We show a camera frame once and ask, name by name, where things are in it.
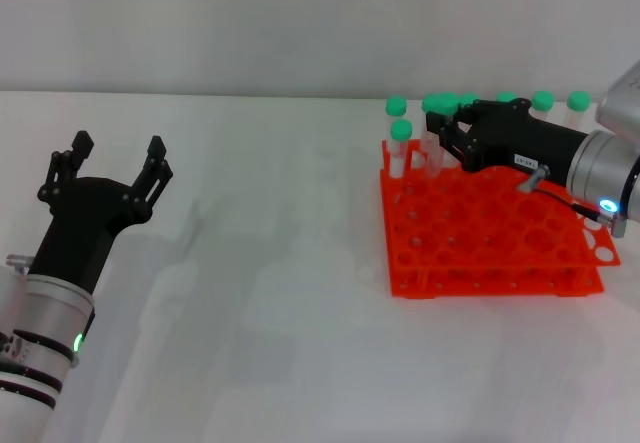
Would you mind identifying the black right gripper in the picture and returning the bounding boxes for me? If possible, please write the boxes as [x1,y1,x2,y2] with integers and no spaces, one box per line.
[424,96,590,185]

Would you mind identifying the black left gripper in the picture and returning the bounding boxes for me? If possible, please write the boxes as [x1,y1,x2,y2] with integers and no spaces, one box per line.
[27,130,175,295]

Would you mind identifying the orange test tube rack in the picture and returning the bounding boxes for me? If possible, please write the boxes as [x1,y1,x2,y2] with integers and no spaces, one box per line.
[378,137,622,302]

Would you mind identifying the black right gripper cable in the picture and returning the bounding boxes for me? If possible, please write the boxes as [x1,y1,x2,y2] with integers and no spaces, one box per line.
[516,164,626,238]

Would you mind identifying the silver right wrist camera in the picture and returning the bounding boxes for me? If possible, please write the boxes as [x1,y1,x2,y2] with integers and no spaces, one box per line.
[597,59,640,145]

